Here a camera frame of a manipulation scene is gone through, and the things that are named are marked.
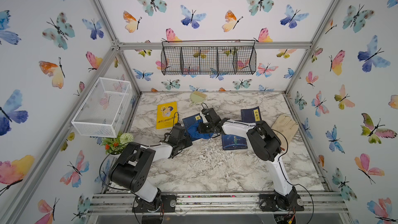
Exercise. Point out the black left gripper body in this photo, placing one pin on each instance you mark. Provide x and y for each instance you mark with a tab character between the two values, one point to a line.
185	142

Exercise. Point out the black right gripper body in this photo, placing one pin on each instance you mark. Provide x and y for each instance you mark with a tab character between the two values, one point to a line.
206	128

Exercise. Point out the blue cloth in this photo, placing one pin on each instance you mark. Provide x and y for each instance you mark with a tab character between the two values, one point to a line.
194	133

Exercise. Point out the blue Little Prince book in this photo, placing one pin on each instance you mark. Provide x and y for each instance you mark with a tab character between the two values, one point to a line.
233	142

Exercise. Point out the yellow illustrated book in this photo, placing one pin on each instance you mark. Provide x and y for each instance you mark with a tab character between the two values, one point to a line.
165	115

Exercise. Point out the dark blue horse-cover book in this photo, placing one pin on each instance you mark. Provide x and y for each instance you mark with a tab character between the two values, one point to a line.
251	115

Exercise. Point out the dark blue Chinese book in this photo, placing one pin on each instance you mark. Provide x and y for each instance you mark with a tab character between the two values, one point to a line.
189	121

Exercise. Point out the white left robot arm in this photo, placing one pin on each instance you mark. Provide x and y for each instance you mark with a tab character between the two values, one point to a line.
132	167

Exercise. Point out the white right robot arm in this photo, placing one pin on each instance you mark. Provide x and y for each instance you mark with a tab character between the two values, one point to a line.
267	147

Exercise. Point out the green scrub brush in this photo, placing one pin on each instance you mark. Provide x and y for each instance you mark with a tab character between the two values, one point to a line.
197	97

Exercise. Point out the potted flower plant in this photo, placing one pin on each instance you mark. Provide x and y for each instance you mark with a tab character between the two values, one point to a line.
115	146

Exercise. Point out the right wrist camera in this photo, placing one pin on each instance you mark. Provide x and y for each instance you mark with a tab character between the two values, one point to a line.
210	114

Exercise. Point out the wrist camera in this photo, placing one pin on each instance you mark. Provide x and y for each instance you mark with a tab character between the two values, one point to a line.
178	126
210	114

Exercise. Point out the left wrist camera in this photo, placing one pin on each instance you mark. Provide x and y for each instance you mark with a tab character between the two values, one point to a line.
178	126

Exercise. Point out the black wire wall basket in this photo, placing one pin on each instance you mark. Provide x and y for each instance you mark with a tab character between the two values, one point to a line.
211	57

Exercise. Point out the white mesh wall basket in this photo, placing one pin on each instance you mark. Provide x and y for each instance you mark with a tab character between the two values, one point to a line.
103	110

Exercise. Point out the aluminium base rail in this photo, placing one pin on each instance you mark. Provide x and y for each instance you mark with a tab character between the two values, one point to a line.
317	202

